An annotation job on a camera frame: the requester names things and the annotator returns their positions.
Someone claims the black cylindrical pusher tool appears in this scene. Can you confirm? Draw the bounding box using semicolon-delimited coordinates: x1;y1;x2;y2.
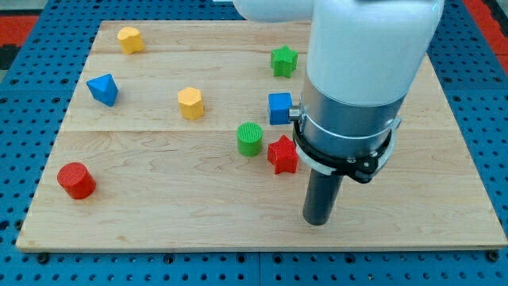
302;169;344;226

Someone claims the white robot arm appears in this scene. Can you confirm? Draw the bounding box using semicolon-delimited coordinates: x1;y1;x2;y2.
233;0;445;225

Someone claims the red star block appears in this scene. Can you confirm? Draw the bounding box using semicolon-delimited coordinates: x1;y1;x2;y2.
267;134;298;175

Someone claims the green star block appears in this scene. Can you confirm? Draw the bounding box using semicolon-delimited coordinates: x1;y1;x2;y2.
270;45;298;78

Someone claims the yellow hexagon block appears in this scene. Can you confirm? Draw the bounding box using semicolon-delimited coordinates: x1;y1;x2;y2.
178;87;205;120

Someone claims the green cylinder block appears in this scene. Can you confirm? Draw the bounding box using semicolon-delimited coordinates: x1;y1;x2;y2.
237;122;264;157

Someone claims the blue cube block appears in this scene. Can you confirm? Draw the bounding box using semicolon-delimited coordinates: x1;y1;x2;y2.
267;92;293;125

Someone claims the wooden board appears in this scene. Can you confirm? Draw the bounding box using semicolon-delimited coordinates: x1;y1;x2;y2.
17;21;507;253

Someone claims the blue triangle block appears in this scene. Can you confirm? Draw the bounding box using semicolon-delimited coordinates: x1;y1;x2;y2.
87;74;118;107

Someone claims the red cylinder block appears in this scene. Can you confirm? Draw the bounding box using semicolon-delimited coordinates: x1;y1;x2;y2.
57;162;96;199

